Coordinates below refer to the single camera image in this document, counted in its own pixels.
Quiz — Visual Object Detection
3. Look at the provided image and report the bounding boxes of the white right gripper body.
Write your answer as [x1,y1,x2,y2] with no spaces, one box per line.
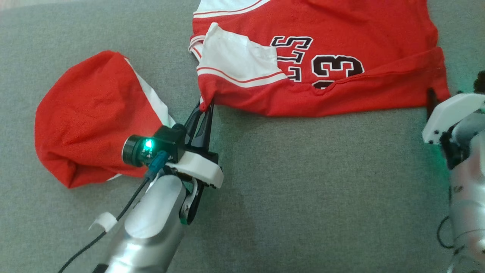
[422,93,485,145]

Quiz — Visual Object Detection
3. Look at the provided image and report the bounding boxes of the white cable clip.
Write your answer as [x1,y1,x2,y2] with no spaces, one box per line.
[89,212,118,232]

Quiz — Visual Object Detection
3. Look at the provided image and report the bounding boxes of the red white-trimmed basketball shorts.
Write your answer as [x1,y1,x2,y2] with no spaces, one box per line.
[34,50,177,189]

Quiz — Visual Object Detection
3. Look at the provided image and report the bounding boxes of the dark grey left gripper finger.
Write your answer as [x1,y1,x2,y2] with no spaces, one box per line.
[192,101,215,151]
[185,102,204,144]

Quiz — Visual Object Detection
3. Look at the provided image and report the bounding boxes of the black cable with teal plug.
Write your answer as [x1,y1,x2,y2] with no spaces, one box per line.
[436,216,456,249]
[57,150,169,273]

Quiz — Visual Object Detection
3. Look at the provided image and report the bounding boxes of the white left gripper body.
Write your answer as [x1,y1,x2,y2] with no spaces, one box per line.
[166,133,225,190]

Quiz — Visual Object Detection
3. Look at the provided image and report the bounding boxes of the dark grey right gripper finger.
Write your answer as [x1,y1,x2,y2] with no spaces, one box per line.
[427,88,439,115]

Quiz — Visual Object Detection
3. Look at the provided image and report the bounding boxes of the grey sofa seat cushion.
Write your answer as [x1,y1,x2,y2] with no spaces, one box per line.
[0,0,485,273]

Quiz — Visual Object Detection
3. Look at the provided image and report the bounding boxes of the red basketball jersey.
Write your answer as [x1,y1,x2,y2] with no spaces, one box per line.
[188,0,452,118]

